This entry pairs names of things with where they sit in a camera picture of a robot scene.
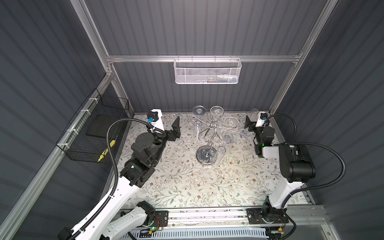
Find black corrugated cable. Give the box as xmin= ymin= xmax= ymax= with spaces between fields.
xmin=65 ymin=117 xmax=166 ymax=240
xmin=266 ymin=113 xmax=346 ymax=208

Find black pad in basket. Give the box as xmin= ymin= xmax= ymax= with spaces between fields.
xmin=86 ymin=115 xmax=122 ymax=140

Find chrome wine glass rack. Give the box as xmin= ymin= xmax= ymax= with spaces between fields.
xmin=187 ymin=115 xmax=234 ymax=166

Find yellow black striped object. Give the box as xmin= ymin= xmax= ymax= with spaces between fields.
xmin=97 ymin=140 xmax=116 ymax=163

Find right black corrugated cable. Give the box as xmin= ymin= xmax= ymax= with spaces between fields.
xmin=266 ymin=113 xmax=346 ymax=208

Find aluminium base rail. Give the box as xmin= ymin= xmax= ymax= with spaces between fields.
xmin=119 ymin=206 xmax=331 ymax=232

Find items in white basket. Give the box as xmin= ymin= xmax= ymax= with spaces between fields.
xmin=194 ymin=75 xmax=238 ymax=84

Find black wire wall basket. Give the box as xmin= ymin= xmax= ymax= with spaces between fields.
xmin=57 ymin=91 xmax=132 ymax=164

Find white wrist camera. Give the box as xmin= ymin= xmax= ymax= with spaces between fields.
xmin=256 ymin=112 xmax=269 ymax=127
xmin=147 ymin=109 xmax=164 ymax=130

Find left black corrugated cable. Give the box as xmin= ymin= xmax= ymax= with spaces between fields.
xmin=65 ymin=117 xmax=166 ymax=240

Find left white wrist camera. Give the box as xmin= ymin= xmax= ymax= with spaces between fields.
xmin=147 ymin=109 xmax=164 ymax=130

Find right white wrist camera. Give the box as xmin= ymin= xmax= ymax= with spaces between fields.
xmin=256 ymin=112 xmax=269 ymax=127

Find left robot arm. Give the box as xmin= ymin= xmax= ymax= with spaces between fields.
xmin=58 ymin=110 xmax=181 ymax=240

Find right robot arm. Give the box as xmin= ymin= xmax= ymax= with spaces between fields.
xmin=244 ymin=113 xmax=316 ymax=224

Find white mesh wall basket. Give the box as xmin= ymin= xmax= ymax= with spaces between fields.
xmin=173 ymin=57 xmax=242 ymax=85

